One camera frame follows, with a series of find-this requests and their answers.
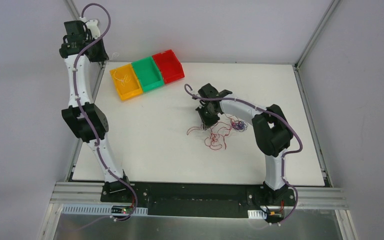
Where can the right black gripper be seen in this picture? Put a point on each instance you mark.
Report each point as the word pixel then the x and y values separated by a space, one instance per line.
pixel 208 113

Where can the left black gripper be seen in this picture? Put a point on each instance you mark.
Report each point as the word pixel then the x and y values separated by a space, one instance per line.
pixel 74 40

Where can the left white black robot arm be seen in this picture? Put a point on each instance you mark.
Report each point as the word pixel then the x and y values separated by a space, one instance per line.
pixel 83 45

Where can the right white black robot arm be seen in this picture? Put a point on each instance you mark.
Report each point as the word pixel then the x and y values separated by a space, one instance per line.
pixel 271 131

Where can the yellow plastic bin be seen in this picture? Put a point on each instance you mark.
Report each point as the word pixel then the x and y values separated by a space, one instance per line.
pixel 126 82

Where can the green plastic bin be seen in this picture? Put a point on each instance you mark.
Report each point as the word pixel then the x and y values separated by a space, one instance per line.
pixel 148 74

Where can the red plastic bin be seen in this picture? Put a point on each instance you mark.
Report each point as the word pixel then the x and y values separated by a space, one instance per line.
pixel 169 66

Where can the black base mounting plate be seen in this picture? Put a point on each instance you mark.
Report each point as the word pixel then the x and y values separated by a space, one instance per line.
pixel 206 209

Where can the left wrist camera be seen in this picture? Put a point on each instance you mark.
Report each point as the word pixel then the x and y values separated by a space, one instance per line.
pixel 93 26

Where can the aluminium front rail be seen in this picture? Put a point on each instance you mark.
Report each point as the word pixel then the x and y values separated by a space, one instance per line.
pixel 149 193

